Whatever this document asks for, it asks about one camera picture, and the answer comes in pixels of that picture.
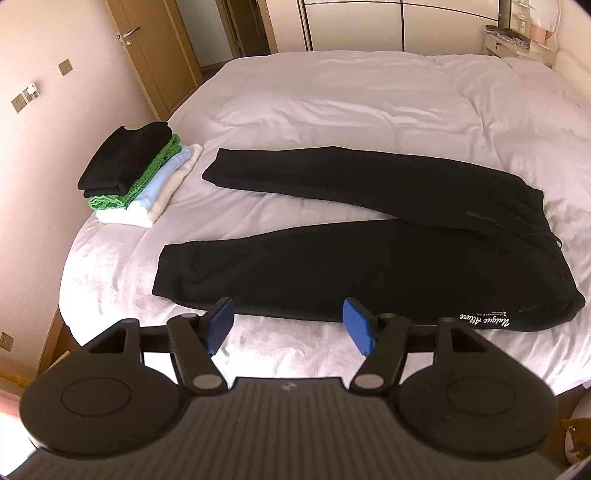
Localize folded green knitted garment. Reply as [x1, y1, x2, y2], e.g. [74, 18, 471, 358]
[88, 134, 184, 211]

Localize white wardrobe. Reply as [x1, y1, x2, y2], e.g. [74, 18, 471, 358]
[297, 0, 500, 54]

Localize folded light blue garment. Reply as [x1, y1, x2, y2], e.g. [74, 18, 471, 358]
[126, 144, 192, 209]

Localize stack of folded clothes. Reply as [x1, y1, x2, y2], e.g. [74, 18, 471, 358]
[95, 144, 204, 228]

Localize white bedside table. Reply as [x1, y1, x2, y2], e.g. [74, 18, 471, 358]
[483, 36, 556, 66]

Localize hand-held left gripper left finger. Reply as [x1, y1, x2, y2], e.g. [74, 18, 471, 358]
[86, 297, 235, 396]

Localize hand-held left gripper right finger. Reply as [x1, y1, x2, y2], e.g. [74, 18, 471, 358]
[342, 297, 491, 396]

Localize wooden door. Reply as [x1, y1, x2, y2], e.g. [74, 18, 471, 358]
[104, 0, 205, 121]

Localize black pants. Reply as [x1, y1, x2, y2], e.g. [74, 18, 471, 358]
[152, 146, 586, 334]

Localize patterned folded cloth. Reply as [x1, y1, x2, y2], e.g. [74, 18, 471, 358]
[486, 27, 532, 48]

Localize bed with white duvet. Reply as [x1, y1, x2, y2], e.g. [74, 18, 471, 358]
[59, 48, 591, 398]

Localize folded black garment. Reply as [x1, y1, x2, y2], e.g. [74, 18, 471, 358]
[76, 122, 173, 197]

